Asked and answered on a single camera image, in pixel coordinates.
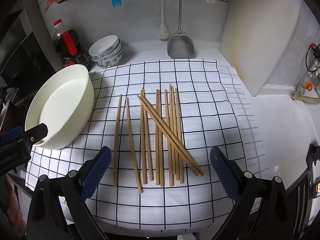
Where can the person's left hand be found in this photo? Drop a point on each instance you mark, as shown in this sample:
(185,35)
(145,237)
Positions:
(13,205)

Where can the metal spatula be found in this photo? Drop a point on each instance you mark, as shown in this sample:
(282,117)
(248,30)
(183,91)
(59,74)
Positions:
(181,46)

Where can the dark sauce bottle red cap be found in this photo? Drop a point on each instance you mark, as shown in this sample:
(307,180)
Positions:
(66,47)

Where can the blue wall hook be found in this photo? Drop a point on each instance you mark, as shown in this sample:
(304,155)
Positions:
(117,2)

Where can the white black-checked cloth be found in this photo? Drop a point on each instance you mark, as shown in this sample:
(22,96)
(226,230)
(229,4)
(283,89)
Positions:
(200,105)

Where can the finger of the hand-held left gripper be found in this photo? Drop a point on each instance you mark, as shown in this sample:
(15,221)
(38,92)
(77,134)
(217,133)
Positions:
(37,132)
(11,134)

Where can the white cutting board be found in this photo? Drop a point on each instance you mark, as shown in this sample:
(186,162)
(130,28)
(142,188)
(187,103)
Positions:
(260,42)

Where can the group of wooden chopsticks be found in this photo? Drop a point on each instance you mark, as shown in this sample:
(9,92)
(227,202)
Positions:
(157,130)

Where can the black range hood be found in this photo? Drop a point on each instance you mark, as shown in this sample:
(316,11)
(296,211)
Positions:
(25,50)

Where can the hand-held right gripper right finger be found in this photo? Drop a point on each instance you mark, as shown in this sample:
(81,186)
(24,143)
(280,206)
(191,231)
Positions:
(225,177)

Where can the cream round basin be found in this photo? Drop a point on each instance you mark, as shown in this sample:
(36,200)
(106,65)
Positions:
(72,100)

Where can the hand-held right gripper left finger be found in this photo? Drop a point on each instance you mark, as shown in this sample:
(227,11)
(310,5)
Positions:
(97,173)

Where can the white bottle brush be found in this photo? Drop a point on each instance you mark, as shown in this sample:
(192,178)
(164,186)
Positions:
(163,31)

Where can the gas valve with red knob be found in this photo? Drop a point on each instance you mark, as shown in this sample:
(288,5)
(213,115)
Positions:
(313,62)

